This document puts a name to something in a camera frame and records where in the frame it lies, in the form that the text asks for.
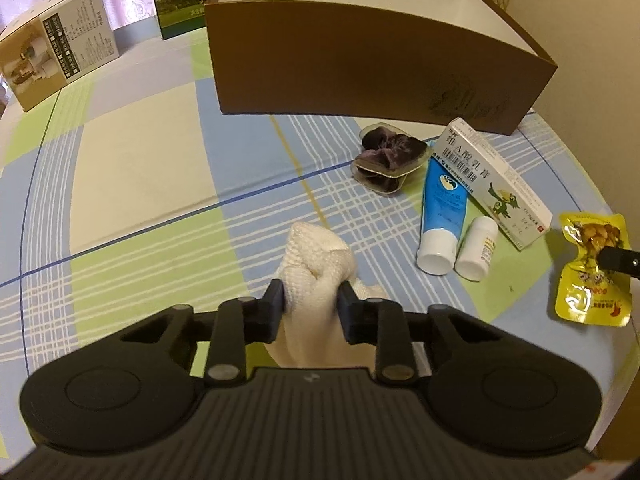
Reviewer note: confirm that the white product box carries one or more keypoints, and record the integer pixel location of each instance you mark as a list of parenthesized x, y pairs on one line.
[(65, 45)]

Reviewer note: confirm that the small white bottle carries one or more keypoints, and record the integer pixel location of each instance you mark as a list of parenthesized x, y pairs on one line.
[(475, 250)]

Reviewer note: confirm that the white knitted cloth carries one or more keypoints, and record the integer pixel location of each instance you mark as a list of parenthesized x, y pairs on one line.
[(315, 255)]

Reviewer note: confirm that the blue green milk carton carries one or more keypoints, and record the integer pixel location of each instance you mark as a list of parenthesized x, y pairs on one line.
[(180, 0)]

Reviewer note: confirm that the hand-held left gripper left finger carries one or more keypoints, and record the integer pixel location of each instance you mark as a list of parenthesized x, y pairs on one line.
[(274, 307)]

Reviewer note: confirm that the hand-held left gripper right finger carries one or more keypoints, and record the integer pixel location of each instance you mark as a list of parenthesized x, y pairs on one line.
[(347, 312)]

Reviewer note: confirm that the white green ointment box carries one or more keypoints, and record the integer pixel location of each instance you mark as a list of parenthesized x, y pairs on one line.
[(490, 185)]

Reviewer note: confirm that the dark jelly cup pack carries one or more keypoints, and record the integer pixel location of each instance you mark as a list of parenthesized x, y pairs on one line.
[(390, 152)]

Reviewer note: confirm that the blue cream tube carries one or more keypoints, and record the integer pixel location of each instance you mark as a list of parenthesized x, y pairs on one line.
[(442, 205)]

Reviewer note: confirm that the yellow snack packet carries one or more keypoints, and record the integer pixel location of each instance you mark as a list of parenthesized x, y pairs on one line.
[(585, 290)]

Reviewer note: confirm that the brown cardboard box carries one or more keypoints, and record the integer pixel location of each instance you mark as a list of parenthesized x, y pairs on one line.
[(325, 60)]

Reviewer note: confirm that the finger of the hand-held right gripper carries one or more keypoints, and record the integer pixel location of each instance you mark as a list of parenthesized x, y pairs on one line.
[(620, 260)]

